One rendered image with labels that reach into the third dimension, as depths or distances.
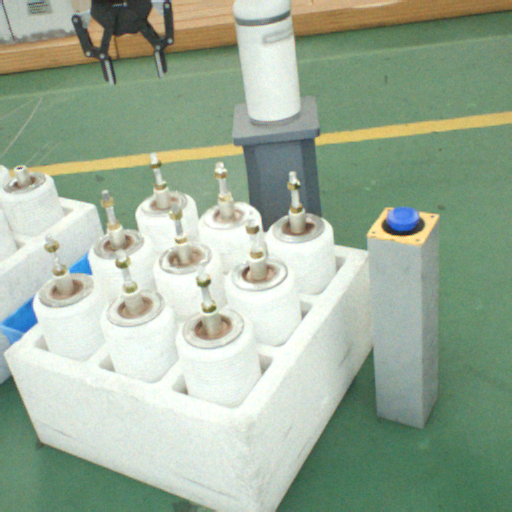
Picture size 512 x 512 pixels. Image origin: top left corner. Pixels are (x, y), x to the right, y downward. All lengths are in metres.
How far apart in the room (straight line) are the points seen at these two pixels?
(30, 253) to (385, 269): 0.63
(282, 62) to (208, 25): 1.48
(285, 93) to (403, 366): 0.49
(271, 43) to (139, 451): 0.65
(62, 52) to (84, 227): 1.49
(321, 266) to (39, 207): 0.53
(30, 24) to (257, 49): 1.75
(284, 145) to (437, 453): 0.55
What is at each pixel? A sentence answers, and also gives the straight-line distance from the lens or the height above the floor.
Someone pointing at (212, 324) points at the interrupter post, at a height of 0.27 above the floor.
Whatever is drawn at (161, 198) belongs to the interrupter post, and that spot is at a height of 0.27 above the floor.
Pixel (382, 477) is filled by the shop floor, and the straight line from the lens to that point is 1.05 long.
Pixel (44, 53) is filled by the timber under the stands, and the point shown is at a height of 0.06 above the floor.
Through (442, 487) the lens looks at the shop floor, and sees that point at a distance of 1.04.
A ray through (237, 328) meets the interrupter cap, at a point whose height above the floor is 0.25.
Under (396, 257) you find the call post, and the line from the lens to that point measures 0.93.
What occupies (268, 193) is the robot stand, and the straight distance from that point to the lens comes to 1.31.
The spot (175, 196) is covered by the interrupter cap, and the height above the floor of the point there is 0.25.
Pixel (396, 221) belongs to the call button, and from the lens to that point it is 0.92.
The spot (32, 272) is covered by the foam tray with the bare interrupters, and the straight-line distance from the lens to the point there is 1.32.
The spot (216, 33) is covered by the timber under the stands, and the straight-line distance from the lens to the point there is 2.71.
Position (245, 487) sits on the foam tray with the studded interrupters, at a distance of 0.96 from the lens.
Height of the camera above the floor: 0.81
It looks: 33 degrees down
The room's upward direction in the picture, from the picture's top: 9 degrees counter-clockwise
